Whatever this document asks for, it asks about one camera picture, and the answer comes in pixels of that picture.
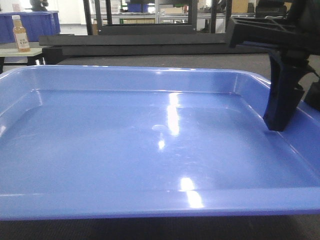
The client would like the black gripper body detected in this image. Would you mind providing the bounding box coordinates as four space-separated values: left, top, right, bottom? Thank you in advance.
226 0 320 65

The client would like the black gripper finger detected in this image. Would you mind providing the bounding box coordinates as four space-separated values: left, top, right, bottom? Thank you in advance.
304 81 320 111
263 51 305 132

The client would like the blue plastic tray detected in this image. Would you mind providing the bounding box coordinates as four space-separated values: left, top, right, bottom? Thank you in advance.
0 65 320 221

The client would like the black office chair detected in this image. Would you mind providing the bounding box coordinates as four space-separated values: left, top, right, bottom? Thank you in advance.
255 0 287 19

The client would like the black raised table edge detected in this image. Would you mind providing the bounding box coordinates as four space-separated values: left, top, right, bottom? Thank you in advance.
39 33 266 66

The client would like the blue crate in background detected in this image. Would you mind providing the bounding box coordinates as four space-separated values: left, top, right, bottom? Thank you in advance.
0 10 61 44

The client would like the orange juice bottle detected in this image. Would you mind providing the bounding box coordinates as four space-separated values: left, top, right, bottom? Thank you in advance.
11 15 31 53

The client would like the light side table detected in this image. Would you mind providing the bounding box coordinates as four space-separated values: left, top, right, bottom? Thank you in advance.
0 47 46 74

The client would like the black metal frame rack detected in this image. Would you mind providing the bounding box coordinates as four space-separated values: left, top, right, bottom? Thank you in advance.
83 0 233 36

